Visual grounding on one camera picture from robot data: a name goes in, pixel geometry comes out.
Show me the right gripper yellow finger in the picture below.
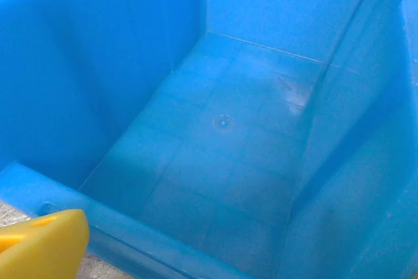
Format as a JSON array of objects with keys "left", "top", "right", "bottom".
[{"left": 0, "top": 208, "right": 91, "bottom": 279}]

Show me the blue plastic bin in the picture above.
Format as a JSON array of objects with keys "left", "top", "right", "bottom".
[{"left": 0, "top": 0, "right": 418, "bottom": 279}]

